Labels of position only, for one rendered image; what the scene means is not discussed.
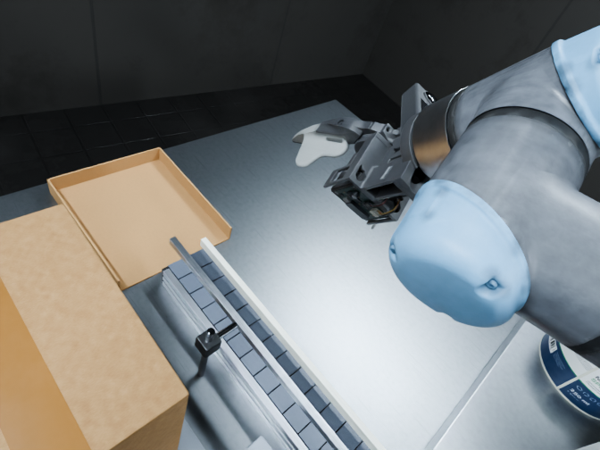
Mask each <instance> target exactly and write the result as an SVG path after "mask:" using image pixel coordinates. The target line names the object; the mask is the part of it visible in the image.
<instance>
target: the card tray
mask: <svg viewBox="0 0 600 450"><path fill-rule="evenodd" d="M46 180H47V184H48V187H49V191H50V193H51V195H52V196H53V198H54V200H55V201H56V203H58V205H59V204H63V205H65V207H66V208H67V210H68V211H69V213H70V214H71V216H72V218H73V219H74V220H75V221H76V223H77V224H78V226H79V228H80V229H81V231H82V232H83V234H84V235H85V237H86V238H87V240H88V242H89V243H90V245H91V246H92V247H93V248H94V250H95V251H96V253H97V255H98V256H99V258H100V259H101V261H102V262H103V264H104V266H105V268H106V269H107V270H108V271H109V273H110V274H111V276H112V278H113V279H114V281H115V282H116V284H117V285H118V287H119V288H120V290H121V291H123V290H125V289H127V288H130V287H132V286H134V285H136V284H137V283H140V282H142V281H144V280H146V279H149V278H151V277H153V276H154V275H156V274H158V273H160V272H162V269H163V268H165V267H167V266H168V265H170V264H172V263H175V262H176V261H178V260H180V259H181V258H180V256H179V255H178V254H177V252H176V251H175V250H174V249H173V247H172V246H171V245H170V243H169V242H170V238H173V237H176V238H177V239H178V241H179V242H180V243H181V244H182V245H183V246H184V247H185V249H186V250H187V251H188V252H189V254H193V253H195V252H197V251H199V250H201V249H203V248H202V247H201V246H200V243H201V239H202V238H207V239H208V240H209V241H210V243H211V244H212V245H213V246H217V245H218V244H220V243H222V242H224V241H226V240H228V239H229V238H230V234H231V230H232V227H231V226H230V225H229V224H228V223H227V222H226V221H225V220H224V218H223V217H222V216H221V215H220V214H219V213H218V212H217V210H216V209H215V208H214V207H213V206H212V205H211V204H210V203H209V201H208V200H207V199H206V198H205V197H204V196H203V195H202V193H201V192H200V191H199V190H198V189H197V188H196V187H195V186H194V184H193V183H192V182H191V181H190V180H189V179H188V178H187V176H186V175H185V174H184V173H183V172H182V171H181V170H180V169H179V167H178V166H177V165H176V164H175V163H174V162H173V161H172V160H171V158H170V157H169V156H168V155H167V154H166V153H165V152H164V151H163V150H162V149H161V148H160V147H157V148H154V149H151V150H147V151H145V152H141V153H138V154H133V155H129V156H126V157H122V158H119V159H116V160H112V161H109V162H104V163H100V164H98V165H94V166H91V167H87V168H85V169H81V170H78V171H73V172H69V173H65V174H63V175H59V176H56V177H52V178H50V179H46Z"/></svg>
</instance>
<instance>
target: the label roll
mask: <svg viewBox="0 0 600 450"><path fill-rule="evenodd" d="M539 356H540V360H541V363H542V365H543V368H544V370H545V372H546V375H547V377H548V378H549V379H550V381H551V382H552V384H553V385H554V387H555V388H556V389H557V391H558V392H559V393H560V394H561V395H562V396H563V397H564V398H565V399H566V400H567V401H568V402H569V403H570V404H571V405H573V406H574V407H575V408H577V409H578V410H579V411H581V412H583V413H584V414H586V415H588V416H590V417H592V418H595V419H597V420H600V369H599V368H597V367H596V366H595V365H594V364H592V363H591V362H589V361H587V360H586V359H584V358H583V357H581V356H580V355H578V354H576V353H574V352H573V351H571V350H570V349H569V348H568V347H566V346H564V345H562V344H561V343H560V342H558V341H557V340H555V339H554V338H552V337H550V336H548V335H547V334H545V335H544V336H543V337H542V338H541V340H540V343H539Z"/></svg>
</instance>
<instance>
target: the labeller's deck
mask: <svg viewBox="0 0 600 450"><path fill-rule="evenodd" d="M544 335H545V332H543V331H542V330H540V329H538V328H537V327H535V326H534V325H532V324H530V323H529V322H527V321H525V320H524V319H522V318H521V319H520V320H519V322H518V323H517V324H516V326H515V327H514V328H513V330H512V332H511V333H510V334H509V336H508V337H507V338H506V340H505V341H504V342H503V344H502V345H501V346H500V347H499V349H498V350H497V351H496V353H495V354H494V356H493V357H492V358H491V360H490V361H489V362H488V364H487V365H486V367H485V368H484V370H483V371H482V372H481V373H480V375H479V376H478V377H477V378H476V380H475V381H474V382H473V384H472V385H471V387H470V388H469V390H468V391H467V392H466V394H465V395H464V396H463V398H462V399H461V401H460V402H459V404H458V405H457V406H456V407H455V408H454V410H453V411H452V412H451V414H450V415H449V416H448V418H447V419H446V421H445V422H444V424H443V425H442V426H441V428H440V429H439V430H438V432H437V433H436V435H435V436H434V437H433V438H432V439H431V441H430V442H429V444H428V445H427V446H426V448H425V449H424V450H576V449H579V448H581V447H584V446H589V445H592V444H594V443H597V442H600V420H597V419H595V418H592V417H590V416H588V415H586V414H584V413H583V412H581V411H579V410H578V409H577V408H575V407H574V406H573V405H571V404H570V403H569V402H568V401H567V400H566V399H565V398H564V397H563V396H562V395H561V394H560V393H559V392H558V391H557V389H556V388H555V387H554V385H553V384H552V382H551V381H550V379H549V378H548V377H547V375H546V372H545V370H544V368H543V365H542V363H541V360H540V356H539V343H540V340H541V338H542V337H543V336H544Z"/></svg>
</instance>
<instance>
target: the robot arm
mask: <svg viewBox="0 0 600 450"><path fill-rule="evenodd" d="M292 141H293V142H295V143H300V144H302V145H301V147H300V150H299V152H298V155H297V157H296V165H297V166H299V167H307V166H309V165H311V164H312V163H314V162H315V161H317V160H318V159H320V158H322V157H325V156H326V157H332V158H337V157H340V156H342V155H344V154H345V153H346V152H347V150H348V146H349V145H352V144H355V145H354V150H355V154H354V155H353V156H352V158H351V160H350V161H349V163H348V164H347V165H346V166H344V167H341V168H339V169H336V170H334V171H333V172H332V173H331V174H330V176H329V178H328V179H327V181H326V183H325V184H324V187H325V188H328V187H331V186H333V187H332V188H331V192H333V193H334V194H335V195H336V196H337V197H339V198H340V199H341V200H342V201H343V202H344V203H345V204H346V206H348V207H349V208H350V209H351V210H352V211H353V212H354V213H356V214H357V215H358V216H359V217H360V218H362V219H363V220H366V221H367V223H366V224H367V225H372V226H371V229H374V228H375V227H376V225H377V224H380V223H386V222H393V221H398V219H399V218H400V216H401V214H402V212H403V210H404V208H405V207H406V205H407V203H408V201H409V199H411V200H412V201H413V203H412V205H411V207H410V208H409V210H408V212H407V213H406V215H405V216H404V217H403V219H402V221H401V222H400V224H399V225H398V227H397V228H396V231H395V232H394V234H393V235H392V237H391V239H390V243H389V244H390V245H389V250H388V255H389V261H390V264H391V267H392V269H393V271H394V273H395V275H396V276H397V278H398V279H399V281H400V282H401V283H402V284H403V286H404V287H405V288H406V289H407V290H408V291H409V292H410V293H411V294H412V295H413V296H415V297H416V298H417V299H418V300H420V301H421V302H422V303H424V304H425V305H427V306H428V307H429V308H430V309H432V310H434V311H435V312H437V313H445V314H447V315H448V316H450V317H451V318H452V319H453V320H455V321H458V322H460V323H462V324H466V325H470V326H473V327H479V328H494V327H497V326H500V325H503V324H505V323H506V322H508V321H509V320H510V319H511V318H512V317H513V315H514V314H515V313H516V314H517V315H519V316H520V317H522V319H524V320H525V321H527V322H529V323H530V324H532V325H534V326H535V327H537V328H538V329H540V330H542V331H543V332H545V333H546V334H547V335H548V336H550V337H551V338H554V339H555V340H557V341H558V342H560V343H561V344H562V345H564V346H566V347H568V348H569V349H570V350H571V351H573V352H574V353H576V354H578V355H580V356H581V357H583V358H584V359H586V360H587V361H589V362H590V363H592V364H594V365H595V366H596V367H597V368H599V369H600V203H598V202H597V201H596V200H594V199H592V198H590V197H588V196H586V195H584V194H582V193H580V192H579V189H580V188H581V186H582V183H583V181H584V179H585V177H586V176H587V175H588V171H589V169H590V167H591V165H592V163H593V161H594V160H595V159H596V158H597V157H599V156H600V26H597V27H595V28H593V29H590V30H588V31H586V32H583V33H581V34H579V35H577V36H575V37H571V38H569V39H567V40H562V39H559V40H557V41H555V42H553V44H552V46H550V47H548V48H547V49H545V50H543V51H541V52H539V53H536V54H533V55H532V56H530V57H528V58H526V59H524V60H522V61H520V62H517V63H516V64H514V65H512V66H510V67H508V68H506V69H504V70H501V71H499V72H497V73H495V74H493V75H491V76H489V77H487V78H485V79H483V80H481V81H479V82H477V83H475V84H472V85H470V86H469V87H465V88H463V89H460V90H458V91H456V92H454V93H453V94H451V95H449V96H446V97H444V98H442V99H440V100H437V98H436V97H435V96H434V95H433V94H431V93H430V92H428V91H426V90H425V89H424V88H423V87H422V86H421V85H420V84H419V83H415V84H414V85H413V86H411V87H410V88H409V89H408V90H407V91H406V92H404V93H403V95H402V107H401V127H400V128H398V129H393V128H392V127H391V126H390V125H389V124H380V123H377V122H374V123H373V122H372V121H361V120H357V119H354V118H348V117H341V118H336V119H332V120H327V121H323V122H322V123H319V124H315V125H312V126H311V127H308V128H306V129H303V130H301V131H299V132H298V133H297V134H296V135H294V137H293V138H292ZM356 141H357V142H356ZM341 171H342V172H341ZM340 172H341V173H340ZM339 173H340V175H339V177H338V178H337V180H334V179H335V178H336V176H337V175H338V174H339ZM382 218H386V219H382Z"/></svg>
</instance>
